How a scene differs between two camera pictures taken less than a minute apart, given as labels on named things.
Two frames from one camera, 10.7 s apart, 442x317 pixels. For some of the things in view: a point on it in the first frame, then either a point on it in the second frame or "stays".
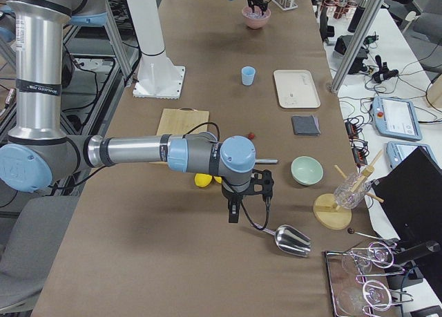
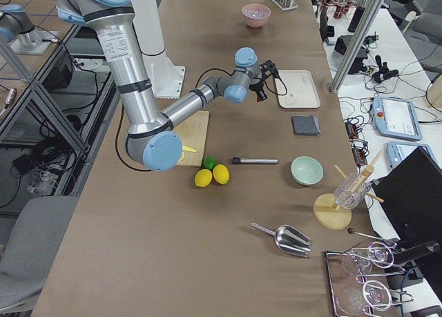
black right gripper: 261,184 -> 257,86
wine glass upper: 378,253 stays
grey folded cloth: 305,125 stays
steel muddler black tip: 266,161 stays
